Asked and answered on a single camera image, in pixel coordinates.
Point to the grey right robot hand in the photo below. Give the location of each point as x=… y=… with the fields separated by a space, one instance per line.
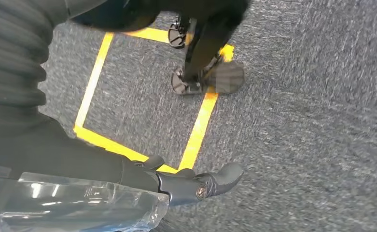
x=79 y=166

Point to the yellow floor tape marking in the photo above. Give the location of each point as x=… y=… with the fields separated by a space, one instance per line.
x=92 y=80

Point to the black robot right foot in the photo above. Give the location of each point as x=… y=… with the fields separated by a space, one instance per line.
x=226 y=78

